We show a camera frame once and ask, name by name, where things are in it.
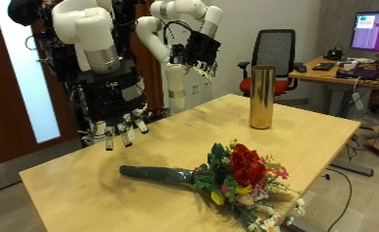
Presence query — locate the colourful flower bouquet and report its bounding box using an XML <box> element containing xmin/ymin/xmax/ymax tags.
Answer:
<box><xmin>118</xmin><ymin>138</ymin><xmax>308</xmax><ymax>232</ymax></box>

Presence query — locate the tall gold cylinder vase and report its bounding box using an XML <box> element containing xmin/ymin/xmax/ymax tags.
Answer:
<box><xmin>248</xmin><ymin>65</ymin><xmax>277</xmax><ymax>131</ymax></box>

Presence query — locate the black mesh chair, red seat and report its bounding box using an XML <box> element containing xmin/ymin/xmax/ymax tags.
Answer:
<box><xmin>237</xmin><ymin>28</ymin><xmax>305</xmax><ymax>98</ymax></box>

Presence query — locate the black keyboard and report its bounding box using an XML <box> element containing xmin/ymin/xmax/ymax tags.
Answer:
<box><xmin>312</xmin><ymin>62</ymin><xmax>336</xmax><ymax>72</ymax></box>

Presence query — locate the wooden office desk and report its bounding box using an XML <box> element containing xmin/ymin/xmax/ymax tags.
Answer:
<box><xmin>288</xmin><ymin>56</ymin><xmax>379</xmax><ymax>118</ymax></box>

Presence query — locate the black desk phone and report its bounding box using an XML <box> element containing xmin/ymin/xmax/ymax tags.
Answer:
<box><xmin>322</xmin><ymin>46</ymin><xmax>345</xmax><ymax>62</ymax></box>

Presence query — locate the white hanging power adapter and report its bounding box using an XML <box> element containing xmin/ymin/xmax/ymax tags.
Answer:
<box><xmin>350</xmin><ymin>92</ymin><xmax>365</xmax><ymax>111</ymax></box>

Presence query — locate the computer monitor, purple screen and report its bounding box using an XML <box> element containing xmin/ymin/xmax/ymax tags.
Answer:
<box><xmin>349</xmin><ymin>11</ymin><xmax>379</xmax><ymax>54</ymax></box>

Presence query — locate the grey table foot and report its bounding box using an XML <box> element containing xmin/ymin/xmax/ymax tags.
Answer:
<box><xmin>328</xmin><ymin>159</ymin><xmax>374</xmax><ymax>178</ymax></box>

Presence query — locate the black floor cable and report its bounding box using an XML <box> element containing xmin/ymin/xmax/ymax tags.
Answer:
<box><xmin>322</xmin><ymin>167</ymin><xmax>354</xmax><ymax>232</ymax></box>

